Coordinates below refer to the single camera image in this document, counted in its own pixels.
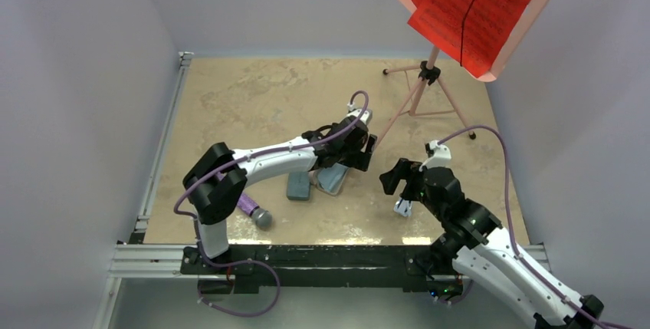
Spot pink glasses case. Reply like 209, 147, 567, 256
314, 163, 350, 196

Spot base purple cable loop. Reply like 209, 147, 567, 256
195, 258, 282, 318

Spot teal glasses case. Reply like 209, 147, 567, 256
286, 172, 311, 202

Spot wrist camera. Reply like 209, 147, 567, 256
346, 107, 373, 126
419, 140, 451, 171

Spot blue cleaning cloth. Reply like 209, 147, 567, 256
317, 164, 349, 193

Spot aluminium frame rail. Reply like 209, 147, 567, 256
91, 51, 570, 329

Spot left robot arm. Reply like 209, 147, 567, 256
180, 118, 377, 275

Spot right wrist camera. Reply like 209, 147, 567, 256
419, 140, 451, 171

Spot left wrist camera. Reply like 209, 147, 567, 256
346, 107, 373, 126

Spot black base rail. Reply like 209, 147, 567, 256
180, 243, 479, 295

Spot pink music stand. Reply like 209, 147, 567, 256
373, 0, 577, 149

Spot purple microphone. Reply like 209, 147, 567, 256
237, 193, 273, 230

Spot white folded glasses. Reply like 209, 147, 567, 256
393, 198, 412, 217

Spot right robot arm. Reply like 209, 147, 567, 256
379, 158, 604, 328

